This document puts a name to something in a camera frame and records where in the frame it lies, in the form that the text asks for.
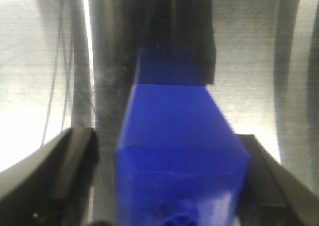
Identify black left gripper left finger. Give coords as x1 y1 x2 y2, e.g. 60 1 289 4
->
0 127 99 226

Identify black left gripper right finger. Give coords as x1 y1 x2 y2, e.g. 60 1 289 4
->
237 134 319 226

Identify blue bottle with small cap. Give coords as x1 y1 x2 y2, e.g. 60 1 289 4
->
116 84 249 226

